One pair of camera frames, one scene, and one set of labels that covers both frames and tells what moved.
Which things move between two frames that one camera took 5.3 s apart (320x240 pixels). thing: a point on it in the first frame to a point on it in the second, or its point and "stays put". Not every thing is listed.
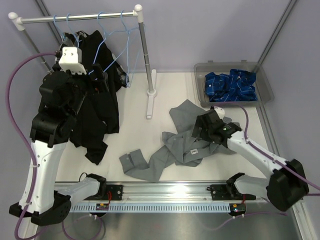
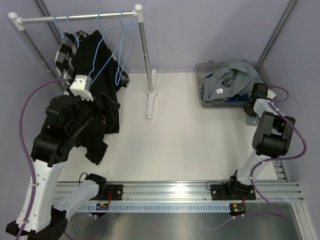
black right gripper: (199, 123) to (246, 109)
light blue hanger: (129, 85) to (121, 43)
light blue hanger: (78, 40) stays put
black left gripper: (100, 85) to (109, 112)
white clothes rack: (21, 23) stays put
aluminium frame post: (273, 38) stays put
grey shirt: (180, 148) to (234, 78)
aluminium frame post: (52, 25) stays put
